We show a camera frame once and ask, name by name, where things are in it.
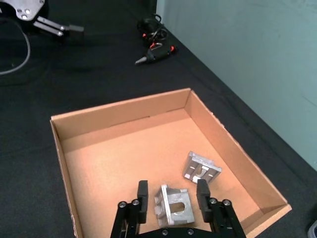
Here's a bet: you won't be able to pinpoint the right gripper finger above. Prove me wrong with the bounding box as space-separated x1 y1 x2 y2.
32 15 85 42

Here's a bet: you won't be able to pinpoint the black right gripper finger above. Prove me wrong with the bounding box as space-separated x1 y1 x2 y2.
196 178 246 238
110 180 149 238

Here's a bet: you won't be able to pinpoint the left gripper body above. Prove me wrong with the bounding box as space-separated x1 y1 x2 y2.
0 0 50 28

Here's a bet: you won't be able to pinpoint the black table cloth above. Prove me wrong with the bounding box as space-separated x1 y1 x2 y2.
0 0 317 238

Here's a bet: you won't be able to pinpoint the shallow brown cardboard tray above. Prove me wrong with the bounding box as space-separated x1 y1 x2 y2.
49 88 292 238

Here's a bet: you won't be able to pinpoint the silver metal corner bracket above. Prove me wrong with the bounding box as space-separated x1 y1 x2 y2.
154 183 195 227
182 151 222 185

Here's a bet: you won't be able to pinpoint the thin grey cable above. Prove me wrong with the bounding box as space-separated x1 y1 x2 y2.
0 18 32 75

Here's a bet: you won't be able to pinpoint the black corded tool orange parts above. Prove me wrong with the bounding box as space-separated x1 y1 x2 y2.
134 43 180 66

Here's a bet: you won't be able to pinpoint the plain pale wall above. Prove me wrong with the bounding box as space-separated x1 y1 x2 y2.
156 0 317 172

